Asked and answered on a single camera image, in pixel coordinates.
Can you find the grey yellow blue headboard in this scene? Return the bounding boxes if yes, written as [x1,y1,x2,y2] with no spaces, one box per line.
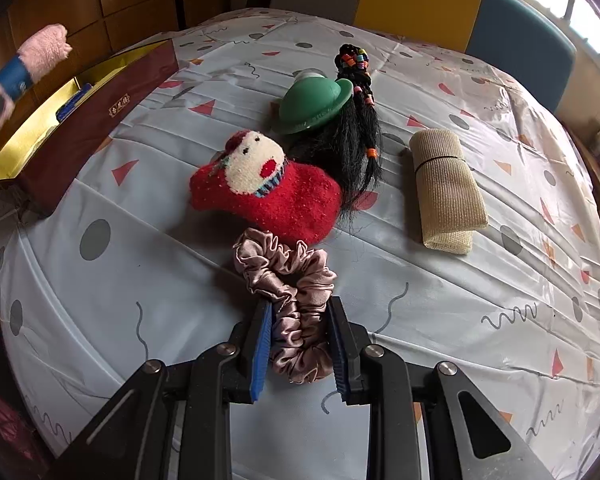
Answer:
[270,0,577,111]

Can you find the black beaded hair wig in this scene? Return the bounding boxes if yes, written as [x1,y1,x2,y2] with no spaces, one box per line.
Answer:
[287,44,385,226]

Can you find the gold tin box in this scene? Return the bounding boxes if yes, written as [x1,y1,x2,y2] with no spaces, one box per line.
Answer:
[0,39,180,218]

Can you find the red knitted sock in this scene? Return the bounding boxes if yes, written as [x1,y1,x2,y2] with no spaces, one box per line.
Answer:
[189,130,342,246]

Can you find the beige bandage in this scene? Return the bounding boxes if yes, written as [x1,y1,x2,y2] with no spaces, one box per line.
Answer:
[409,129,489,256]

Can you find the green silicone brush bottle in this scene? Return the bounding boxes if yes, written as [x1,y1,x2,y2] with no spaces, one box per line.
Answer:
[279,70,355,135]

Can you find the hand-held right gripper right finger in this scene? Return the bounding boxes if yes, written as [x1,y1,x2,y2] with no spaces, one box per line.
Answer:
[327,296,551,480]

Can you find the blue tissue pack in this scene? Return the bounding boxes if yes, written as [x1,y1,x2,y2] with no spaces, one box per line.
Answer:
[55,82,93,123]

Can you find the pink towel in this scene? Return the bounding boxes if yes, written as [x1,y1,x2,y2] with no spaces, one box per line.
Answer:
[0,24,73,148]

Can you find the pink satin scrunchie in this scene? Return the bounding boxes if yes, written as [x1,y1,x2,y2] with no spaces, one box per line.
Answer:
[232,227,338,385]

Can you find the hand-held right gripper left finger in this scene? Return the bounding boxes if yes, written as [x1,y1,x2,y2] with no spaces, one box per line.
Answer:
[55,300,276,480]

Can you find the patterned white tablecloth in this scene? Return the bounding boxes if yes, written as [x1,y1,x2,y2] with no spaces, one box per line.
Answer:
[0,7,600,480]

